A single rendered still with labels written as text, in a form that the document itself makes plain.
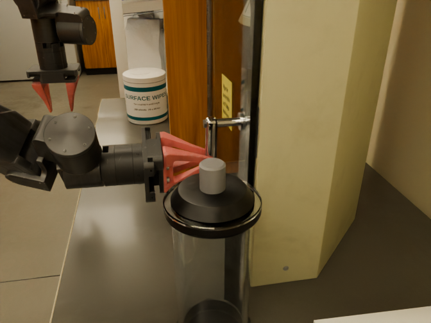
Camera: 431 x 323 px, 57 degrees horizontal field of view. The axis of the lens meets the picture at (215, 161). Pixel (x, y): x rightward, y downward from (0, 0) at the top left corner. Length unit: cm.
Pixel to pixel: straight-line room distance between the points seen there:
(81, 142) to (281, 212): 29
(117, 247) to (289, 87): 43
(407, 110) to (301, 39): 53
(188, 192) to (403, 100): 67
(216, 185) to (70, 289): 35
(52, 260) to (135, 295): 165
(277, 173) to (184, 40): 40
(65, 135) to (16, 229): 213
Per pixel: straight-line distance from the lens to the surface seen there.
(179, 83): 85
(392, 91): 103
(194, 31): 83
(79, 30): 86
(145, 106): 123
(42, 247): 240
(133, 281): 67
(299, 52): 49
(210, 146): 55
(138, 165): 54
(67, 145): 48
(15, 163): 55
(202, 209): 40
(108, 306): 65
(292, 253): 63
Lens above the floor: 140
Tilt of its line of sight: 27 degrees down
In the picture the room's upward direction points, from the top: straight up
